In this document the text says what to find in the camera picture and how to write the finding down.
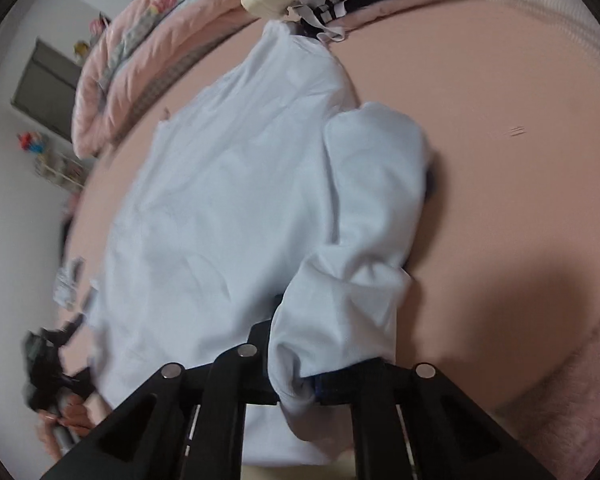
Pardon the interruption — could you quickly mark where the white toy shelf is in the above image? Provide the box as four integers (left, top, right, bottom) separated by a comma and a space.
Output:
34, 152, 88, 193

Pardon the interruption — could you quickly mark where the red and blue toy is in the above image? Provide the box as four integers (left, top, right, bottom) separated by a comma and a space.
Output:
16, 130, 43, 153

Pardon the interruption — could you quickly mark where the person's left hand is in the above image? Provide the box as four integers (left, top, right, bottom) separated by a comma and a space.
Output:
37, 392, 106, 461

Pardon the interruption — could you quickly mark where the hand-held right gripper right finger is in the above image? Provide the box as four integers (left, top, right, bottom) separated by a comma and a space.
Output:
315, 357, 561, 480

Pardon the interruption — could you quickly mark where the bed with pink sheet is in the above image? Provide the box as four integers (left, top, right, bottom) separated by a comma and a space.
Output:
55, 0, 600, 466

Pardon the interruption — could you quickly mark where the cream knit blanket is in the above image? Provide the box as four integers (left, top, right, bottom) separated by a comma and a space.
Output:
442, 0, 600, 91

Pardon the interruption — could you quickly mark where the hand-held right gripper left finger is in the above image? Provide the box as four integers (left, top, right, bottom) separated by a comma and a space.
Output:
40, 319, 281, 480

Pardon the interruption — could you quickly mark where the light blue shirt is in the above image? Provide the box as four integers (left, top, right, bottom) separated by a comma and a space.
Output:
87, 22, 433, 466

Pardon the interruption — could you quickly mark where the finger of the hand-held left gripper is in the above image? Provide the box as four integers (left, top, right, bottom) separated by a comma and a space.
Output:
55, 312, 88, 347

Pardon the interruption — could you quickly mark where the pink floral quilt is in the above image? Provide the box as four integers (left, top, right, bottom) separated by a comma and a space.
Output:
71, 0, 281, 157

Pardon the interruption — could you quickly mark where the pink fuzzy blanket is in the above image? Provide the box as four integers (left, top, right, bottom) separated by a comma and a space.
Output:
490, 320, 600, 480

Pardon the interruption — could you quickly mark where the dark grey door panel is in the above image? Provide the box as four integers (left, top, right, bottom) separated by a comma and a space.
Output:
11, 37, 83, 143

